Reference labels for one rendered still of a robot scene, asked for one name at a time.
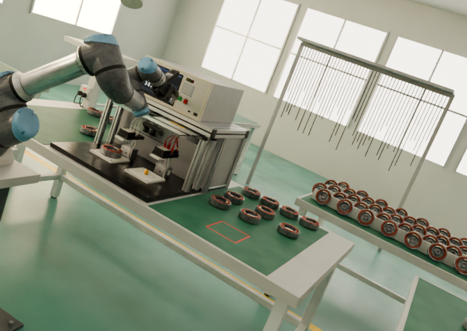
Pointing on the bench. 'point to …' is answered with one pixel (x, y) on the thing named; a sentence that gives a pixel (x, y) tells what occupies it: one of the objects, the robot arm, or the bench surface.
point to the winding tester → (201, 95)
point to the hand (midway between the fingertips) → (176, 97)
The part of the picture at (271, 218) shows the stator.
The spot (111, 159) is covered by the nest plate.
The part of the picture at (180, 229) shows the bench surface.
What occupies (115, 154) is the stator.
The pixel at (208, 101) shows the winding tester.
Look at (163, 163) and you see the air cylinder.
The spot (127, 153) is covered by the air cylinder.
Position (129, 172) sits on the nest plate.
